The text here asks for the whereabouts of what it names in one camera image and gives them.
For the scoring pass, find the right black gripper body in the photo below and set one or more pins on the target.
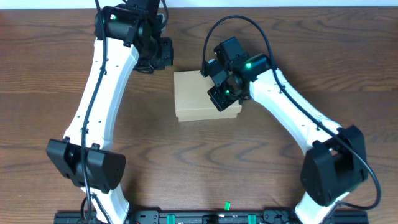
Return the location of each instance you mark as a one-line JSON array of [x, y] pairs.
[[224, 95]]

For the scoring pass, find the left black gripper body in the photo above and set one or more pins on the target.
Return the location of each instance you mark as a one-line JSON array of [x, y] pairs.
[[157, 48]]

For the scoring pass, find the cardboard box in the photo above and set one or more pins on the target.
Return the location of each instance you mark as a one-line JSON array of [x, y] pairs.
[[192, 102]]

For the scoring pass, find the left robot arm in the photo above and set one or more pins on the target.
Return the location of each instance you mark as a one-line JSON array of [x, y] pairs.
[[128, 38]]

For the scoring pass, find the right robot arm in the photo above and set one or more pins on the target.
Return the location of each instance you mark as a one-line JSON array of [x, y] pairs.
[[335, 157]]

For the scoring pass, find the green tape piece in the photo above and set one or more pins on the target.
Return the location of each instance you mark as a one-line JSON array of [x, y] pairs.
[[227, 206]]

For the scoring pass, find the black mounting rail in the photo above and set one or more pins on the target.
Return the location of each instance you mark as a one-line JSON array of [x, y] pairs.
[[267, 216]]

